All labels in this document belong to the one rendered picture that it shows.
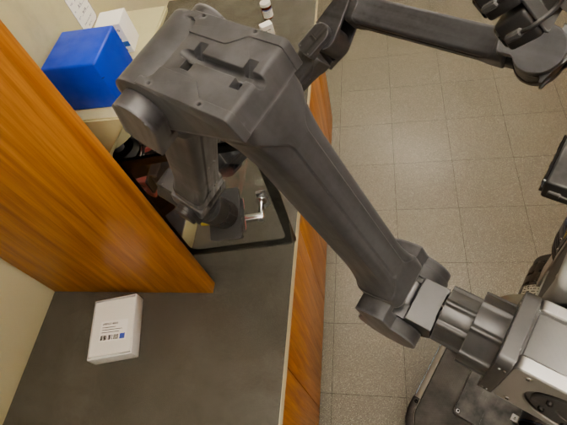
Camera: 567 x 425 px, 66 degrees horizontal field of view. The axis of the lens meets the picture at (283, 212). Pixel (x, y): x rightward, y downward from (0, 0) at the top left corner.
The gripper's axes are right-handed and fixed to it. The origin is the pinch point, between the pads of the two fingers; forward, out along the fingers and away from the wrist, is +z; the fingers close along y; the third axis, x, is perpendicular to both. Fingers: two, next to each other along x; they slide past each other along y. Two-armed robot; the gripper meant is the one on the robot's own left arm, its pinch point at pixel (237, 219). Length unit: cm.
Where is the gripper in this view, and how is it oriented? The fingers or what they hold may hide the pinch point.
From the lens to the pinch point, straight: 96.3
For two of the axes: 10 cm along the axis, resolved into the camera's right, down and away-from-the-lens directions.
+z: 1.9, 1.4, 9.7
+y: 1.0, 9.8, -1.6
